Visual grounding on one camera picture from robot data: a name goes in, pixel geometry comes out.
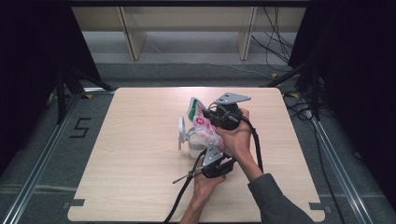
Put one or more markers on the person's left hand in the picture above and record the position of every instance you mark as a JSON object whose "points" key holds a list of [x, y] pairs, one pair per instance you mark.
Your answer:
{"points": [[205, 186]]}

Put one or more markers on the black metal stand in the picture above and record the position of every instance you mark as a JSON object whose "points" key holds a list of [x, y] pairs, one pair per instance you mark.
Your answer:
{"points": [[315, 93], [62, 93]]}

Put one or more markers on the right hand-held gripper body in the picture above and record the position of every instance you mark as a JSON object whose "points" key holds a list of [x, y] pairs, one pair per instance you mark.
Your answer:
{"points": [[229, 116]]}

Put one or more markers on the silver metal floor rail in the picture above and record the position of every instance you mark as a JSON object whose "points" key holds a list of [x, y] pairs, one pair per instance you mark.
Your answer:
{"points": [[339, 168], [40, 165]]}

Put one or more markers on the dark curtain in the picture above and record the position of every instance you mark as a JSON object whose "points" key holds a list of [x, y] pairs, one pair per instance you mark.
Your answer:
{"points": [[34, 62], [358, 77]]}

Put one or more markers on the clear jar with grey lid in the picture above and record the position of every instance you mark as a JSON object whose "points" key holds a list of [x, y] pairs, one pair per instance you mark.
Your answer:
{"points": [[195, 146]]}

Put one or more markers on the light wooden shelf unit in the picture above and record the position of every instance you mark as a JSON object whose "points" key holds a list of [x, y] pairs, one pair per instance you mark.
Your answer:
{"points": [[186, 18]]}

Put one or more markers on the person's right hand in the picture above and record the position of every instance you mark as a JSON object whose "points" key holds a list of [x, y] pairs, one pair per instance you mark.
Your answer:
{"points": [[238, 140]]}

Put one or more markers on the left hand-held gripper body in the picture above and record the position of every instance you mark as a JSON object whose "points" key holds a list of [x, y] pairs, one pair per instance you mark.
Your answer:
{"points": [[214, 161]]}

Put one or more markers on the black tape strip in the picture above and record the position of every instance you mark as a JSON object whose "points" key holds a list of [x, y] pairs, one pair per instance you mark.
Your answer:
{"points": [[319, 207], [74, 203]]}

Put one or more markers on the pink and white powder bag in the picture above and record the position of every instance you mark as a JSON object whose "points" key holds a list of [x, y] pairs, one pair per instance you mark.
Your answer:
{"points": [[205, 133]]}

